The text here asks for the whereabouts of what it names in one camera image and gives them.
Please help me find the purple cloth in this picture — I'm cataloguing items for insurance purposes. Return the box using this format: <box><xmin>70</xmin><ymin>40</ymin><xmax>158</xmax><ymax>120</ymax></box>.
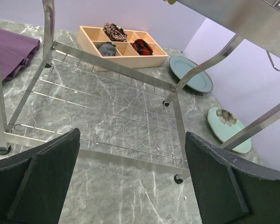
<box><xmin>0</xmin><ymin>29</ymin><xmax>40</xmax><ymax>81</ymax></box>

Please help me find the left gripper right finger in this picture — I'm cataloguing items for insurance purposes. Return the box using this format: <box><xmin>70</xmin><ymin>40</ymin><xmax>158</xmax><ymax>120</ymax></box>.
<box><xmin>185</xmin><ymin>132</ymin><xmax>280</xmax><ymax>224</ymax></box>

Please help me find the teal round plate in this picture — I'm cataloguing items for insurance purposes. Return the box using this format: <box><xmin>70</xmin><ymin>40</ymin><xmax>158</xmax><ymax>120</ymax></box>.
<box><xmin>169</xmin><ymin>56</ymin><xmax>213</xmax><ymax>93</ymax></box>

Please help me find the grey fabric roll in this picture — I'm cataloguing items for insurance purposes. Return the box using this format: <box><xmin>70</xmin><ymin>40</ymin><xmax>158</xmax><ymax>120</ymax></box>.
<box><xmin>98</xmin><ymin>42</ymin><xmax>116</xmax><ymax>56</ymax></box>

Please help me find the wooden compartment tray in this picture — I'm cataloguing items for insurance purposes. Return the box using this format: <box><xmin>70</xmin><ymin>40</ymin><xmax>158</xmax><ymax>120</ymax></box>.
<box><xmin>77</xmin><ymin>26</ymin><xmax>168</xmax><ymax>69</ymax></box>

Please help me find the red black fabric roll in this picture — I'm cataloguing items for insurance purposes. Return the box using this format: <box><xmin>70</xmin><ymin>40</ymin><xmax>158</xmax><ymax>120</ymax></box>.
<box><xmin>133</xmin><ymin>39</ymin><xmax>153</xmax><ymax>56</ymax></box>

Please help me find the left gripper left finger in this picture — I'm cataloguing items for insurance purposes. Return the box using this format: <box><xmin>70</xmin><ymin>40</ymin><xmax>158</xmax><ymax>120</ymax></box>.
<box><xmin>0</xmin><ymin>128</ymin><xmax>81</xmax><ymax>224</ymax></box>

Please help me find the green polka dot plate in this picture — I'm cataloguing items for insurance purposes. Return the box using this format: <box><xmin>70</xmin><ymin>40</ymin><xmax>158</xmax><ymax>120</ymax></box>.
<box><xmin>164</xmin><ymin>0</ymin><xmax>177</xmax><ymax>5</ymax></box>

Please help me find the mint floral plate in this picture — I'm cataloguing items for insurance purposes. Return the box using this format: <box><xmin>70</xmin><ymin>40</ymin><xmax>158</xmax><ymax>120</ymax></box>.
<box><xmin>207</xmin><ymin>107</ymin><xmax>252</xmax><ymax>154</ymax></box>

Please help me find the metal dish rack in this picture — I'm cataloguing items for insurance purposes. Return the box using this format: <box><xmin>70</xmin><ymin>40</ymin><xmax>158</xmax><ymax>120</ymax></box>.
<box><xmin>0</xmin><ymin>0</ymin><xmax>280</xmax><ymax>185</ymax></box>

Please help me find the patterned fabric roll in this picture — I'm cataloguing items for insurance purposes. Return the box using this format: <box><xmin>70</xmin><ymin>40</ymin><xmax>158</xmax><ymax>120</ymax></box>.
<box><xmin>103</xmin><ymin>23</ymin><xmax>127</xmax><ymax>42</ymax></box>

